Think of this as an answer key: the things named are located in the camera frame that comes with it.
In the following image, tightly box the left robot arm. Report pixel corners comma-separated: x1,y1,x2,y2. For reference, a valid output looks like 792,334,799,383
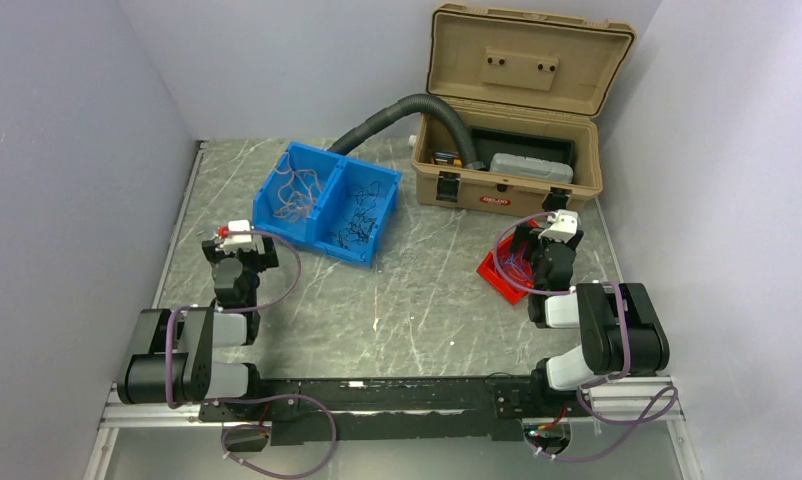
116,235,279,420

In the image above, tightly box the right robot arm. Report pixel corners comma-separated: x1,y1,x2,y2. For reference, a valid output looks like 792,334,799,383
509,221,670,415

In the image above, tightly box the red storage bin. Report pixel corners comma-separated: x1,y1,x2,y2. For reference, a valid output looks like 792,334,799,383
476,234,533,305

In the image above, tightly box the blue double storage bin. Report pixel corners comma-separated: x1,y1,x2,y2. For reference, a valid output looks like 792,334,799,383
251,142,402,268

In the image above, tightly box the grey plastic organiser box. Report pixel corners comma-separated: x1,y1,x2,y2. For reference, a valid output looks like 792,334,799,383
489,153,574,184

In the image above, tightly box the black tray in case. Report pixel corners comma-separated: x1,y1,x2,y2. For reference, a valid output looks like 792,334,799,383
470,127,576,167

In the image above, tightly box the yellow black device in case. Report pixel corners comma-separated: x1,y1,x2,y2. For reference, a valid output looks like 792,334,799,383
432,151,463,167

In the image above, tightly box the tan tool case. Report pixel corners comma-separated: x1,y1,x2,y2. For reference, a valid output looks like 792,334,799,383
411,3,637,216

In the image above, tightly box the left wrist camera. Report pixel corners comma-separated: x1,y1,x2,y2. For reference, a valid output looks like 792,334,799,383
216,219,256,253

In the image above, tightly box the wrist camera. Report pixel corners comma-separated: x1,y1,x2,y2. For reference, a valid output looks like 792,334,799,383
216,219,256,253
537,209,580,243

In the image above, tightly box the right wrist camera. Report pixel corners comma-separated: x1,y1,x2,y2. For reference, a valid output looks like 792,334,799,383
537,209,580,243

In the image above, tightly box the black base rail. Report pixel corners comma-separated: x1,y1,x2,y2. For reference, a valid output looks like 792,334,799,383
199,371,588,446

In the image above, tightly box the grey corrugated hose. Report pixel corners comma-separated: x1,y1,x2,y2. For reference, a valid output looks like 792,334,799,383
327,91,487,172

